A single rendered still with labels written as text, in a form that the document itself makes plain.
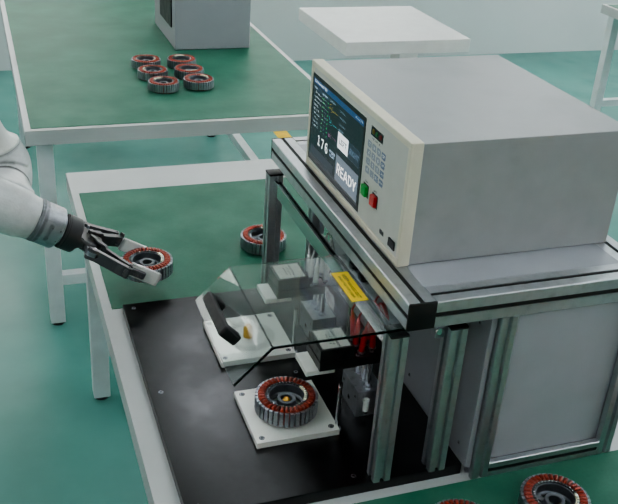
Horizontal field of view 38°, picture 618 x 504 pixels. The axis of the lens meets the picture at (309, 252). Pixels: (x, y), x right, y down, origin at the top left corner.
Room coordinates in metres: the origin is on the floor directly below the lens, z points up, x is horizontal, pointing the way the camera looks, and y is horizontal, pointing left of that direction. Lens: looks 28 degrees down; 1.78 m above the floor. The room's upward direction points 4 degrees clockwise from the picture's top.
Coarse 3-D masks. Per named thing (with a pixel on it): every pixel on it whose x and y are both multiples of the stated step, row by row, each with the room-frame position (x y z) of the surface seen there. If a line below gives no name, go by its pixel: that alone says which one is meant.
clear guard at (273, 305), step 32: (224, 288) 1.24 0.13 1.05; (256, 288) 1.22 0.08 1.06; (288, 288) 1.22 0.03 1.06; (320, 288) 1.23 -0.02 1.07; (256, 320) 1.13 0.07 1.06; (288, 320) 1.13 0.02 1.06; (320, 320) 1.14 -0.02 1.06; (352, 320) 1.14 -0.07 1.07; (384, 320) 1.15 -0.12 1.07; (224, 352) 1.11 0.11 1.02; (256, 352) 1.07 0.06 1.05
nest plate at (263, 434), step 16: (240, 400) 1.30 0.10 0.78; (320, 400) 1.32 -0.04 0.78; (256, 416) 1.26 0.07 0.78; (320, 416) 1.27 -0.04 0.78; (256, 432) 1.21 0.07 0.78; (272, 432) 1.22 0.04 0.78; (288, 432) 1.22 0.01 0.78; (304, 432) 1.22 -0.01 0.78; (320, 432) 1.23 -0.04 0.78; (336, 432) 1.24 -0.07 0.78
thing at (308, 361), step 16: (304, 352) 1.32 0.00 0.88; (320, 352) 1.27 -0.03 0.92; (336, 352) 1.28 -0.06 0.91; (352, 352) 1.29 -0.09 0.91; (368, 352) 1.31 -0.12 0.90; (304, 368) 1.27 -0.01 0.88; (320, 368) 1.27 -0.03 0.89; (336, 368) 1.28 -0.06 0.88; (368, 368) 1.31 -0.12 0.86; (368, 384) 1.31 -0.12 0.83
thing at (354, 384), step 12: (348, 372) 1.35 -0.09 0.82; (372, 372) 1.36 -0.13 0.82; (348, 384) 1.33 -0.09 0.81; (360, 384) 1.32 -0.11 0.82; (372, 384) 1.32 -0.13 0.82; (348, 396) 1.32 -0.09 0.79; (360, 396) 1.29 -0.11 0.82; (372, 396) 1.30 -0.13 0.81; (360, 408) 1.29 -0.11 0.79; (372, 408) 1.30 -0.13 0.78
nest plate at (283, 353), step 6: (204, 324) 1.54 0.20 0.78; (210, 336) 1.50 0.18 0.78; (210, 342) 1.49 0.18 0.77; (282, 348) 1.47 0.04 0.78; (288, 348) 1.48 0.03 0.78; (216, 354) 1.45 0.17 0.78; (270, 354) 1.45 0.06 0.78; (276, 354) 1.45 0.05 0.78; (282, 354) 1.45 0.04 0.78; (288, 354) 1.46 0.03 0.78; (294, 354) 1.46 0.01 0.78; (264, 360) 1.44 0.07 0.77; (270, 360) 1.45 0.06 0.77; (222, 366) 1.41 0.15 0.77
